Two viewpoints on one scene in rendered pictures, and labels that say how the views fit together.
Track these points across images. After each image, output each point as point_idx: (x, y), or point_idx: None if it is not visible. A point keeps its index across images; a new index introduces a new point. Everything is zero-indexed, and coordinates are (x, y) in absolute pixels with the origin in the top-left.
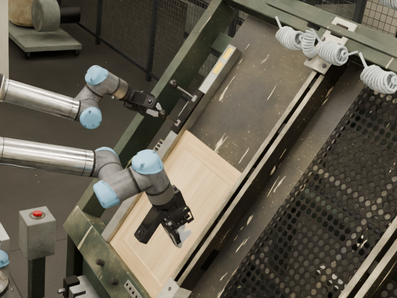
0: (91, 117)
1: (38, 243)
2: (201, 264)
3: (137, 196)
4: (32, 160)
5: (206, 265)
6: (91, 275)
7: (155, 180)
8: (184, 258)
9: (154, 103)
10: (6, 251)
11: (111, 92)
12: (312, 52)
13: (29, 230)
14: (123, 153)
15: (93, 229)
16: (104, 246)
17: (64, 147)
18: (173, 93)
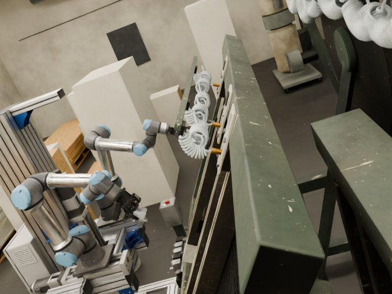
0: (137, 150)
1: (169, 218)
2: (195, 230)
3: (200, 187)
4: (63, 183)
5: (200, 230)
6: None
7: (98, 187)
8: (190, 226)
9: (178, 133)
10: (139, 224)
11: (157, 132)
12: (203, 87)
13: (161, 211)
14: (204, 161)
15: (191, 208)
16: (190, 219)
17: (78, 174)
18: None
